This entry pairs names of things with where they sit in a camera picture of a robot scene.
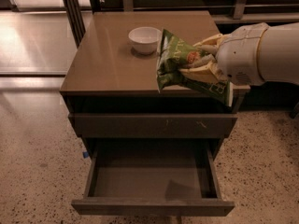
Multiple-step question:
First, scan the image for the metal railing frame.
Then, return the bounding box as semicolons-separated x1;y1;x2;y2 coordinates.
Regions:
57;0;299;49

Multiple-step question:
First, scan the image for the blue tape piece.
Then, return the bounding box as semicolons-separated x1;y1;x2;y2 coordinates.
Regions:
82;151;89;159

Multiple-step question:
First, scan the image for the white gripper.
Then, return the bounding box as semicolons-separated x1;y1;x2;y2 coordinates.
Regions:
179;23;269;86

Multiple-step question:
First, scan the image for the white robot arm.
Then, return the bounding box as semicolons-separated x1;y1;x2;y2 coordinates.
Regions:
179;23;299;86

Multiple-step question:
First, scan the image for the open middle drawer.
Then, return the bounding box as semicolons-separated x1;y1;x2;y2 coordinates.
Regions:
72;139;235;217

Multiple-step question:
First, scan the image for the brown drawer cabinet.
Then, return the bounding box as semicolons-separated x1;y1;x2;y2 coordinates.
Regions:
60;11;250;152

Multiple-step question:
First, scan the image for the closed top drawer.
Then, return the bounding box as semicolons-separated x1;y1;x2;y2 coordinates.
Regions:
69;113;236;138

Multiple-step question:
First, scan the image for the green jalapeno chip bag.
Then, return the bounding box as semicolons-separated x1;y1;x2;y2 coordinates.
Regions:
156;29;233;106

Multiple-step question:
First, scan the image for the white ceramic bowl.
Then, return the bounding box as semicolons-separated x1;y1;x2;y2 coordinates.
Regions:
128;27;162;55

